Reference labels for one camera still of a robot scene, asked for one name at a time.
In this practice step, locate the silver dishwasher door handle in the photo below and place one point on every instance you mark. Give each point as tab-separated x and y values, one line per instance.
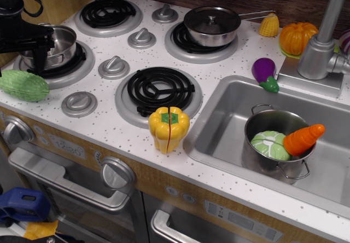
160	226

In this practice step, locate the black front right burner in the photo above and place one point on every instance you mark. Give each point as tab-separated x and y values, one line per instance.
155	87

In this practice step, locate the purple toy onion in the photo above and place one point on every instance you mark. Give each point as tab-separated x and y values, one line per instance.
344	41

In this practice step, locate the grey stove knob back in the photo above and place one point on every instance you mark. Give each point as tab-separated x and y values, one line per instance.
164	15

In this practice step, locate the green toy squash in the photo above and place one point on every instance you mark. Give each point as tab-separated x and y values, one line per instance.
24	85

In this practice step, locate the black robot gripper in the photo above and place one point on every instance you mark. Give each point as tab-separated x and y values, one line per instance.
23	36

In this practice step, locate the yellow toy bell pepper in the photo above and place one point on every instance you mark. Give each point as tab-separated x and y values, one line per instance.
168	126

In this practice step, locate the silver oven door handle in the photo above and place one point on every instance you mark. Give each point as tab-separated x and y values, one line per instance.
52	175

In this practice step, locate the black back right burner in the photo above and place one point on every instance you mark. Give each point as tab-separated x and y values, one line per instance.
182	39

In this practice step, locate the grey stove knob lower middle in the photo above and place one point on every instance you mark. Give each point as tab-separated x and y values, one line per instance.
114	68

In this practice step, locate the purple toy eggplant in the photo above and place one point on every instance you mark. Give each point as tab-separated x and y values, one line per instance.
263	70

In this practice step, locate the green toy cabbage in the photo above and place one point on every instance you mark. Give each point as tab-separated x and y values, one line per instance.
270	144

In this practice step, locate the black front left burner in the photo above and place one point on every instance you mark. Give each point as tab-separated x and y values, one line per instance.
70	66

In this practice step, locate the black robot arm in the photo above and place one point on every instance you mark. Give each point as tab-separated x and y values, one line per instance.
11	10

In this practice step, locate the silver oven dial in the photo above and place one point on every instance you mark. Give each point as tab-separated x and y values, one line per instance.
116	174
17	131

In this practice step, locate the steel pan with lid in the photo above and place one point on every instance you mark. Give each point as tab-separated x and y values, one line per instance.
212	26

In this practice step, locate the black burner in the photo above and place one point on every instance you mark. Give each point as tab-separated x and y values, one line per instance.
107	13
155	87
70	66
182	39

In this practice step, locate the silver toy faucet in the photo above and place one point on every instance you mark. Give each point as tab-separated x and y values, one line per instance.
319	70

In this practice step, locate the small steel pot on burner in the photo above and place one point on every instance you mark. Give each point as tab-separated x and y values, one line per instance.
64	49

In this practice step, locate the grey stove knob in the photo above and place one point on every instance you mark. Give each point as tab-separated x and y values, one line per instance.
143	39
79	104
114	68
164	15

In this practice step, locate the steel pot in sink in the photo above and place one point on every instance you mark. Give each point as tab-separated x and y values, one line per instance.
266	118

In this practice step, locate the black back left burner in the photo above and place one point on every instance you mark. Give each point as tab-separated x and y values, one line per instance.
107	13

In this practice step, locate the orange toy pumpkin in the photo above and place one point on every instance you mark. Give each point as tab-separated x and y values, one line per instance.
294	37

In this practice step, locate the grey stove knob upper middle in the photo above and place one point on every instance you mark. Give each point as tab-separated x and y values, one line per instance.
143	39

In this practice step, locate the orange toy carrot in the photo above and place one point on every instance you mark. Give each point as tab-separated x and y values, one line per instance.
303	139

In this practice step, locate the grey toy sink basin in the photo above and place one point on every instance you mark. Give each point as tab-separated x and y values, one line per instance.
217	139

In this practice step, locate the silver oven dial right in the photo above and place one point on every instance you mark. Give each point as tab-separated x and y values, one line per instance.
116	174

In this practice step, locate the grey stove knob front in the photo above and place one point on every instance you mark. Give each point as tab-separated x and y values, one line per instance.
79	104

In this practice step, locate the yellow toy corn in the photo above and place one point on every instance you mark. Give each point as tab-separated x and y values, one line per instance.
269	27

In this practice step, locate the yellow cloth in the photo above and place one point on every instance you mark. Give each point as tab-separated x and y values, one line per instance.
38	230

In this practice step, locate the silver oven dial left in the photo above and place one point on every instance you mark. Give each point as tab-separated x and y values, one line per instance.
17	131

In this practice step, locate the blue plastic clamp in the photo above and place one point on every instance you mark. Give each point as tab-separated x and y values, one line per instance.
22	204

